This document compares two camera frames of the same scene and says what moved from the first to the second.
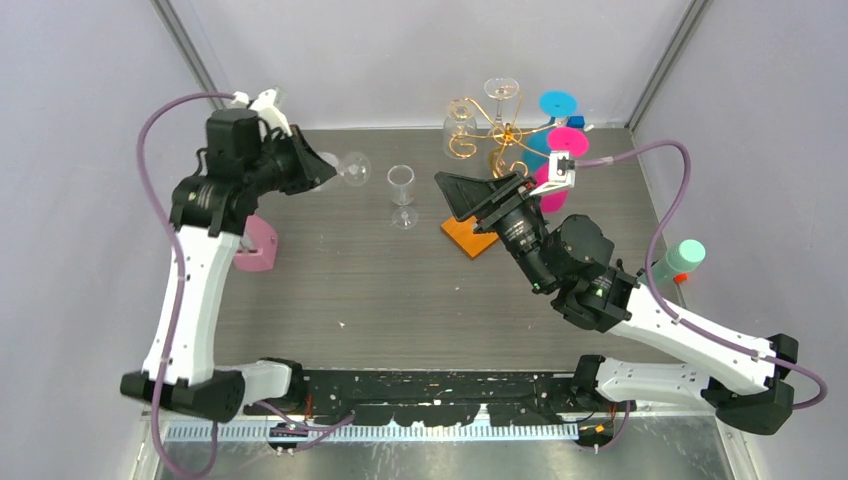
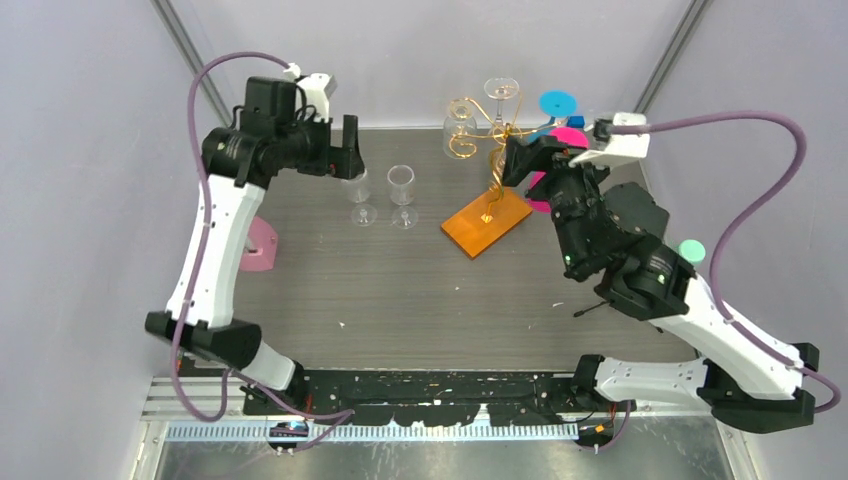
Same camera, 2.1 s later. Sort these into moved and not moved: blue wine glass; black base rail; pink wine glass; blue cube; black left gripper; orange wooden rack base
Moved: black left gripper
Not moved: black base rail; blue cube; orange wooden rack base; pink wine glass; blue wine glass
